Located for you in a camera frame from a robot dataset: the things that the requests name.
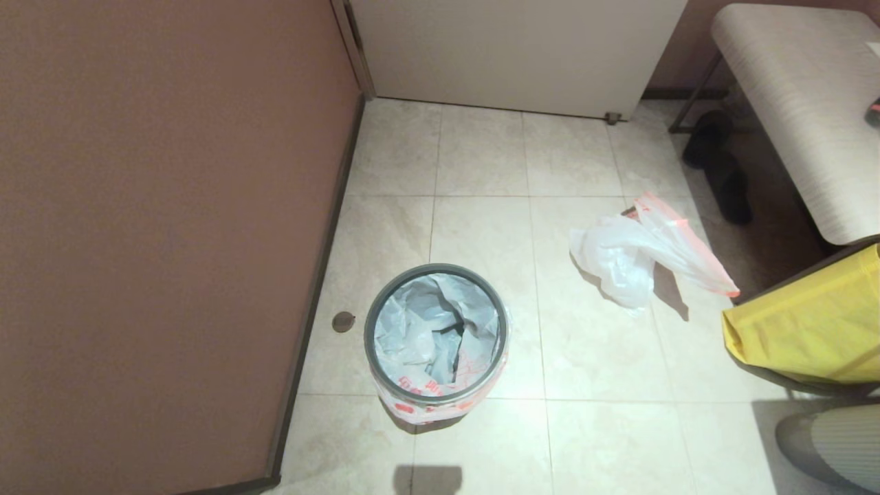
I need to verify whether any new white red-print plastic bag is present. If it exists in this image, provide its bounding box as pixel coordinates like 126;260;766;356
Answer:
368;272;510;426

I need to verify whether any grey bin retaining ring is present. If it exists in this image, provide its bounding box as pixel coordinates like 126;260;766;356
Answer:
364;263;510;406

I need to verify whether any used white red-print trash bag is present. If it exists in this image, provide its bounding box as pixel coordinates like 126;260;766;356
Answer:
569;192;741;311

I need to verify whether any yellow fabric bag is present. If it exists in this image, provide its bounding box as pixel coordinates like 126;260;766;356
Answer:
722;244;880;384

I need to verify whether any white door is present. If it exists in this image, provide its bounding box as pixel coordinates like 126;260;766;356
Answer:
347;0;688;121

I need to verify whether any black slipper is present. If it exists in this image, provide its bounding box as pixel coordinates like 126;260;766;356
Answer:
682;110;733;169
703;151;751;225

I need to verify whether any grey metal bench leg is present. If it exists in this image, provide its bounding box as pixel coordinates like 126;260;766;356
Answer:
668;52;723;133

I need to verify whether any beige wood-grain bench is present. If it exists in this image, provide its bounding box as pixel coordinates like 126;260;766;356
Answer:
712;3;880;246

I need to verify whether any grey round cushion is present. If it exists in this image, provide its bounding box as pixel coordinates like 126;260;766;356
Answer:
775;404;880;493

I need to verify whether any beige door frame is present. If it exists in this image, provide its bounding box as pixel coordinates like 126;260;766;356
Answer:
331;0;377;100

